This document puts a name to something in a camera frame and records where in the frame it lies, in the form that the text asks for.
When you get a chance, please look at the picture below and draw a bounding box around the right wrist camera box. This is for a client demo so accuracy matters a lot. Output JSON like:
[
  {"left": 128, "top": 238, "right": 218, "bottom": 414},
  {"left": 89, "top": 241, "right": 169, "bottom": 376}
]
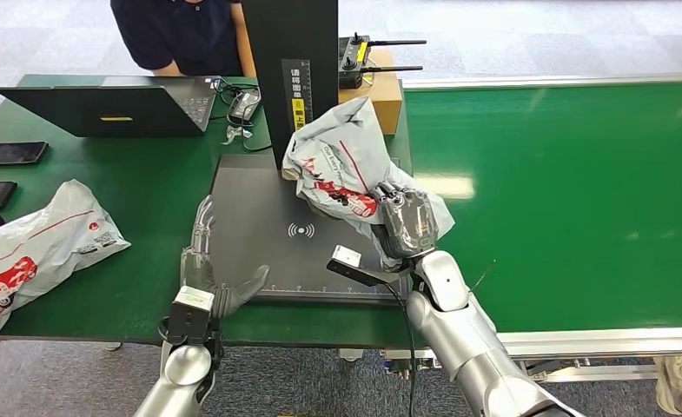
[{"left": 326, "top": 245, "right": 412, "bottom": 288}]

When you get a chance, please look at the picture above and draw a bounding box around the brown cardboard box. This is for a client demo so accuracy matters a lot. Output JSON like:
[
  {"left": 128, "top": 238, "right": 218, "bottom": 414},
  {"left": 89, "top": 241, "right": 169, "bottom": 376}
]
[{"left": 338, "top": 49, "right": 404, "bottom": 136}]

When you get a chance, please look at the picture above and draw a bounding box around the dark grey laptop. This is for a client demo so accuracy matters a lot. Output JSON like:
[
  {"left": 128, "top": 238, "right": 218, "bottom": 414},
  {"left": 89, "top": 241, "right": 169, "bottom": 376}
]
[{"left": 0, "top": 76, "right": 221, "bottom": 138}]

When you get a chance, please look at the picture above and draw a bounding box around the black weighing scanner device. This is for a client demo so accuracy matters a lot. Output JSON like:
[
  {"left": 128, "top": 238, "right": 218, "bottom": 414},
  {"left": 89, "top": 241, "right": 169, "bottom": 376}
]
[{"left": 199, "top": 0, "right": 412, "bottom": 308}]

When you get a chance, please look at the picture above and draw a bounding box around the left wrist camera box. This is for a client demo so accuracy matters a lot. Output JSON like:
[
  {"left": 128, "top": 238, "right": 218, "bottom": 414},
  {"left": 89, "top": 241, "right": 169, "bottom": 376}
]
[{"left": 166, "top": 286, "right": 217, "bottom": 347}]

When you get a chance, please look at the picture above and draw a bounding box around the black remote controller with antennas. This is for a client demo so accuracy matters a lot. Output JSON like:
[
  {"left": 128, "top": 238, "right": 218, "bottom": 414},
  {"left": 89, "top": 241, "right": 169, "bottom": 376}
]
[{"left": 338, "top": 33, "right": 427, "bottom": 90}]

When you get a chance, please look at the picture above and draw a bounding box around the grey power adapter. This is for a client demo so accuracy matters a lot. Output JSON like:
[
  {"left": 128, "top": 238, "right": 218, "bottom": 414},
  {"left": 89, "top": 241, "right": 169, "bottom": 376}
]
[{"left": 228, "top": 89, "right": 262, "bottom": 125}]

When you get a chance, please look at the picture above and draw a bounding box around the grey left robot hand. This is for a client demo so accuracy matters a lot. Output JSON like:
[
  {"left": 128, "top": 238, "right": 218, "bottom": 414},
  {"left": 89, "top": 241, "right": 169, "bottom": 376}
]
[{"left": 179, "top": 194, "right": 271, "bottom": 321}]

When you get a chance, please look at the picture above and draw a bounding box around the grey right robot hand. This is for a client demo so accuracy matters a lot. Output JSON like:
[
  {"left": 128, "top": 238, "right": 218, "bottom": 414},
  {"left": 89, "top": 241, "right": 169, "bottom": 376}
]
[{"left": 370, "top": 181, "right": 440, "bottom": 260}]

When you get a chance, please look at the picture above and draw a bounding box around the black power cable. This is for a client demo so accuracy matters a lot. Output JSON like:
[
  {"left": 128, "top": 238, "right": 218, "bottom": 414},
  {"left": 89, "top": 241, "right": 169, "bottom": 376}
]
[{"left": 212, "top": 77, "right": 273, "bottom": 154}]

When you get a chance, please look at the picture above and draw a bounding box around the person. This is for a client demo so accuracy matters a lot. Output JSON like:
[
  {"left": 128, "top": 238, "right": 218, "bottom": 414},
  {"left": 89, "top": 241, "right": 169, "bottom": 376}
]
[{"left": 109, "top": 0, "right": 258, "bottom": 79}]

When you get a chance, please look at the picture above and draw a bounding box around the black smartphone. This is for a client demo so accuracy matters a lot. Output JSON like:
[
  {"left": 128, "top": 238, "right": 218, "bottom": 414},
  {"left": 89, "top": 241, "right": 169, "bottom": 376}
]
[{"left": 0, "top": 141, "right": 50, "bottom": 168}]

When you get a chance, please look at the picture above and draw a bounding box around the crumpled clear plastic wrap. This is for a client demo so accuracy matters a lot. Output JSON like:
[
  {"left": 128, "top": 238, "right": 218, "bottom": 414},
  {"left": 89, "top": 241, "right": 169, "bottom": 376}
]
[{"left": 222, "top": 125, "right": 255, "bottom": 146}]

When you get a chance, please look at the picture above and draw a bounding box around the green conveyor belt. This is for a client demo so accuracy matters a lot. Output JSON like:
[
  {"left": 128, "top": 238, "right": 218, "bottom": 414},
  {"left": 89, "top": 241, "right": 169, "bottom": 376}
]
[{"left": 383, "top": 73, "right": 682, "bottom": 384}]

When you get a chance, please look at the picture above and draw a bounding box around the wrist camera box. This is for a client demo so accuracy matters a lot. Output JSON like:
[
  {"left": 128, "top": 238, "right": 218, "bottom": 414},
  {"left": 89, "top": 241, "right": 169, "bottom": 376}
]
[
  {"left": 166, "top": 286, "right": 217, "bottom": 347},
  {"left": 326, "top": 245, "right": 412, "bottom": 288}
]

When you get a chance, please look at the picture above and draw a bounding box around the white courier bag red print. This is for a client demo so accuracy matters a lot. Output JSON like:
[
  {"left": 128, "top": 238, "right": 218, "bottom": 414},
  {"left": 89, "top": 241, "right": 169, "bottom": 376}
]
[
  {"left": 281, "top": 96, "right": 455, "bottom": 272},
  {"left": 0, "top": 179, "right": 133, "bottom": 367}
]

